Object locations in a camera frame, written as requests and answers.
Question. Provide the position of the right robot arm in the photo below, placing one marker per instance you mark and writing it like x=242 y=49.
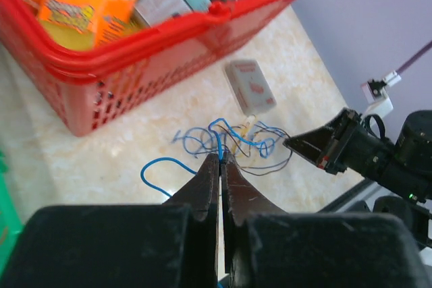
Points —
x=408 y=175

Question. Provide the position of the grey packaged sponge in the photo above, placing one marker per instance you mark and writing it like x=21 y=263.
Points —
x=250 y=87

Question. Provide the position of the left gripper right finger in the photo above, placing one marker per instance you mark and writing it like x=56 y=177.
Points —
x=242 y=205

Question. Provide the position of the green compartment tray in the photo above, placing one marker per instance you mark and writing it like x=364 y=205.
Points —
x=11 y=225

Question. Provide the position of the red plastic shopping basket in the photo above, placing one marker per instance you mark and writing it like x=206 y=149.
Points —
x=91 y=88

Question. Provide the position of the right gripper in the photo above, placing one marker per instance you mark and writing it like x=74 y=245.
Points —
x=349 y=141

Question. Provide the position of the orange snack box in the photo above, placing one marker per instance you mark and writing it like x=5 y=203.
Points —
x=81 y=25

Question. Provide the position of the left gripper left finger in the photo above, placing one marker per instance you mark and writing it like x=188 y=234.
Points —
x=199 y=261

